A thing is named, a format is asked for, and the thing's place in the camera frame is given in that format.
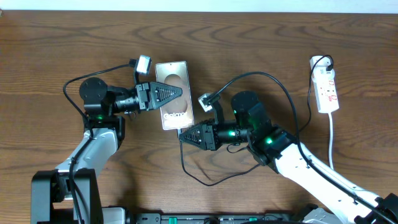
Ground gold Galaxy smartphone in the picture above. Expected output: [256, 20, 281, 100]
[155, 61, 194, 130]

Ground black USB charging cable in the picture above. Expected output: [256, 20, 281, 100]
[177, 55, 335, 187]

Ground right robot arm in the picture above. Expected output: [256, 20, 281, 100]
[179, 91, 397, 223]

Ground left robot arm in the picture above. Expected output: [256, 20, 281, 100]
[30, 78, 183, 223]

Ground white power strip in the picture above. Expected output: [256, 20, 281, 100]
[310, 55, 340, 114]

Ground left black camera cable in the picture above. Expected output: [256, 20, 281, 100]
[62, 58, 139, 224]

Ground black camera cable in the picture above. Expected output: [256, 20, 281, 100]
[211, 71, 398, 224]
[62, 58, 139, 224]

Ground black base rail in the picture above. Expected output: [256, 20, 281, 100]
[129, 213, 302, 224]

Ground right black camera cable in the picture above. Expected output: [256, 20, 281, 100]
[211, 71, 398, 224]

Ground white power strip cord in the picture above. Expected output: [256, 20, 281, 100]
[327, 112, 335, 170]

